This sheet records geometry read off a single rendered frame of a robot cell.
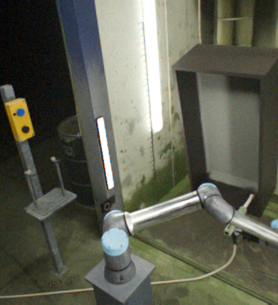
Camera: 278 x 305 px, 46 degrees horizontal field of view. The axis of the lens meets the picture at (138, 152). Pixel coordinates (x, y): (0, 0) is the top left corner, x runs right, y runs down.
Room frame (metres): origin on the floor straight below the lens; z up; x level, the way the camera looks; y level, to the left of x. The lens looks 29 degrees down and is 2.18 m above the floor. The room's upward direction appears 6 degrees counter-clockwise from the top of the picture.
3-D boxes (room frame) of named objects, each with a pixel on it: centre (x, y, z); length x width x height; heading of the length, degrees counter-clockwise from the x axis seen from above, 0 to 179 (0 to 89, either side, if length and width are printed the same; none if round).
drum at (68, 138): (3.13, 0.51, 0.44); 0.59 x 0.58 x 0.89; 30
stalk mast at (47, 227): (2.04, 0.79, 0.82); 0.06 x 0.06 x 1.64; 49
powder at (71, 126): (3.13, 0.52, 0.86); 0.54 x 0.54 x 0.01
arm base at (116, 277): (1.38, 0.18, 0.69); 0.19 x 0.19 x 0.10
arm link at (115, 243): (1.39, 0.18, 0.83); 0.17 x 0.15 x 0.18; 3
